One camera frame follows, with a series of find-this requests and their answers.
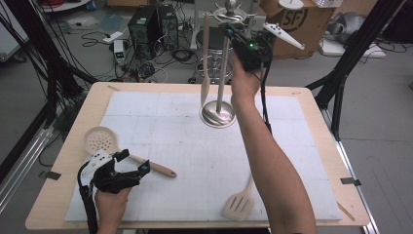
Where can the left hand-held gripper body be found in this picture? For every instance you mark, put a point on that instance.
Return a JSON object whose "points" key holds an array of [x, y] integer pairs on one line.
{"points": [[113, 180]]}

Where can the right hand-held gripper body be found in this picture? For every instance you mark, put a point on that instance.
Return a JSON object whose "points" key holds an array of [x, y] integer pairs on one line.
{"points": [[251, 50]]}

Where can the metal utensil rack stand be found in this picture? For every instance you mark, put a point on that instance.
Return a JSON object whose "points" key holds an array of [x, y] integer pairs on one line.
{"points": [[224, 71]]}

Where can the beige solid spatula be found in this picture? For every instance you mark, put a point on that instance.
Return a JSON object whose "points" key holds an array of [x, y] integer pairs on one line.
{"points": [[205, 65]]}

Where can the beige slotted spatula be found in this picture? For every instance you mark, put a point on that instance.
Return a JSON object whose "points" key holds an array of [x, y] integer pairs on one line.
{"points": [[238, 204]]}

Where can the person's left hand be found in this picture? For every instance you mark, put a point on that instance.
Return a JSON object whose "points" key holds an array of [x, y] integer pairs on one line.
{"points": [[112, 204]]}

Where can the person's right hand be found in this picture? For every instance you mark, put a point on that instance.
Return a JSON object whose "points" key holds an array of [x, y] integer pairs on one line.
{"points": [[245, 81]]}

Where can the beige skimmer spoon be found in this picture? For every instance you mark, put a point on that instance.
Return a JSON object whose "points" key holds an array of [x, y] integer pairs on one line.
{"points": [[99, 139]]}

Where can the black round stool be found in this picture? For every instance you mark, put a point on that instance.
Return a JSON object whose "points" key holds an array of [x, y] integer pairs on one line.
{"points": [[214, 61]]}

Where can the white gridded mat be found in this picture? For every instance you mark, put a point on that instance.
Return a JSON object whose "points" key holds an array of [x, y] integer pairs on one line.
{"points": [[181, 146]]}

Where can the white round disc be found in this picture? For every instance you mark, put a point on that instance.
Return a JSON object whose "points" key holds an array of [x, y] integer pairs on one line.
{"points": [[291, 3]]}

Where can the brown cardboard box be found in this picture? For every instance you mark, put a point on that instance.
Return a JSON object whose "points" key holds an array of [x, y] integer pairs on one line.
{"points": [[302, 26]]}

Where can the narrow black computer tower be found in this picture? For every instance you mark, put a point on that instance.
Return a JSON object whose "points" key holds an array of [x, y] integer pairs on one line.
{"points": [[169, 26]]}

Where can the black tape strip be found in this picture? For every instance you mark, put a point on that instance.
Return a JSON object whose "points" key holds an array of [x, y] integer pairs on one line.
{"points": [[350, 181], [53, 175]]}

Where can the large black computer tower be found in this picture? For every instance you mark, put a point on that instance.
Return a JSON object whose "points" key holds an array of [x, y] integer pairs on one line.
{"points": [[142, 32]]}

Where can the silver crumpled bag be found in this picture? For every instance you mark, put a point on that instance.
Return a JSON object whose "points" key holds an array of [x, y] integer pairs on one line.
{"points": [[349, 24]]}

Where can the white power supply unit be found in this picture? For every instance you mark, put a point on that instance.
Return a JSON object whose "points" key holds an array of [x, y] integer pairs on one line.
{"points": [[119, 52]]}

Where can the white power strip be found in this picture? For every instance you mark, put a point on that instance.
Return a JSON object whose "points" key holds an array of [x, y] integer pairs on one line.
{"points": [[113, 36]]}

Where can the thin wooden stick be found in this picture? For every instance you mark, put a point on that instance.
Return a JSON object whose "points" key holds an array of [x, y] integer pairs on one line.
{"points": [[345, 212]]}

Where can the aluminium rail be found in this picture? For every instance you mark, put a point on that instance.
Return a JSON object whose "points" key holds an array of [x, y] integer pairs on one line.
{"points": [[22, 162], [354, 182]]}

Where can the black metal frame stand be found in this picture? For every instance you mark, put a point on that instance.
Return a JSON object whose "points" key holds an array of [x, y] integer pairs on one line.
{"points": [[354, 52], [52, 65]]}

